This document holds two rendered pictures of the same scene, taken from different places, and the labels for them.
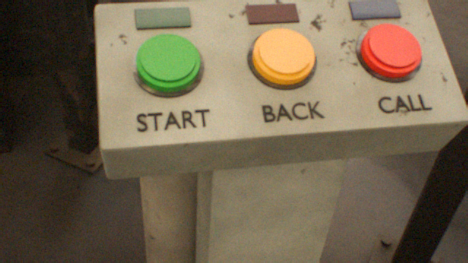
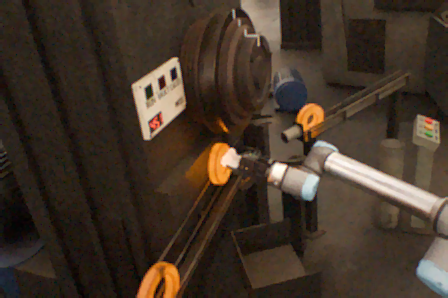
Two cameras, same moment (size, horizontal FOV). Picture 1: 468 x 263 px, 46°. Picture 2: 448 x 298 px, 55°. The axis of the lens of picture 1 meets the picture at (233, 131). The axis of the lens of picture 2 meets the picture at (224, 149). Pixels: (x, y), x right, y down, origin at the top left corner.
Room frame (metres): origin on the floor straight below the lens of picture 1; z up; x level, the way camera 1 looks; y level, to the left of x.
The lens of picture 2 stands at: (-0.09, 2.08, 1.64)
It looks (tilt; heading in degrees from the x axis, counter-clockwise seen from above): 28 degrees down; 309
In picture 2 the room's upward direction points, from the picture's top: 8 degrees counter-clockwise
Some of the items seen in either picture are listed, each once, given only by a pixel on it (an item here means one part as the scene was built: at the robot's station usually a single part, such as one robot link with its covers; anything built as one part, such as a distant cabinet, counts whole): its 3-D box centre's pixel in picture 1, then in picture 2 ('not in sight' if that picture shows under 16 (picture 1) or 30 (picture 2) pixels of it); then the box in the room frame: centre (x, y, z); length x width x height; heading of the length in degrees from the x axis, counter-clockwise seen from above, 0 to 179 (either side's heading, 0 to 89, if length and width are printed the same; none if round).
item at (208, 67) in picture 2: not in sight; (231, 72); (0.86, 0.80, 1.11); 0.47 x 0.06 x 0.47; 103
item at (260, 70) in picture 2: not in sight; (256, 73); (0.77, 0.78, 1.11); 0.28 x 0.06 x 0.28; 103
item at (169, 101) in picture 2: not in sight; (162, 97); (0.89, 1.16, 1.15); 0.26 x 0.02 x 0.18; 103
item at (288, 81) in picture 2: not in sight; (288, 87); (1.78, -1.29, 0.17); 0.57 x 0.31 x 0.34; 123
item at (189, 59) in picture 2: not in sight; (212, 72); (0.94, 0.82, 1.12); 0.47 x 0.10 x 0.47; 103
